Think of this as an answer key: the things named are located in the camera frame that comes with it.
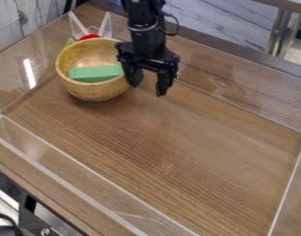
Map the black cable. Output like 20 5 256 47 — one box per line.
0 212 23 236

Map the wooden bowl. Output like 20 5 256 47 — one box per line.
56 38 130 101

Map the green rectangular block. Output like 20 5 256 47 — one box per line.
70 65 124 83

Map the metal table leg background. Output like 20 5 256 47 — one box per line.
265 8 301 57

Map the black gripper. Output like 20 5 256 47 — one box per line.
116 42 182 96

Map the clear acrylic tray wall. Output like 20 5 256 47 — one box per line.
0 112 199 236

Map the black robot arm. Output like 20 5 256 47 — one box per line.
116 0 182 97

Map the black table leg bracket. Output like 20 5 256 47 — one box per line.
19 195 63 236

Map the red fruit with green leaf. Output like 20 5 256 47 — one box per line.
67 34 102 46

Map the clear acrylic corner bracket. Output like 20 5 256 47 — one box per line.
68 12 114 41

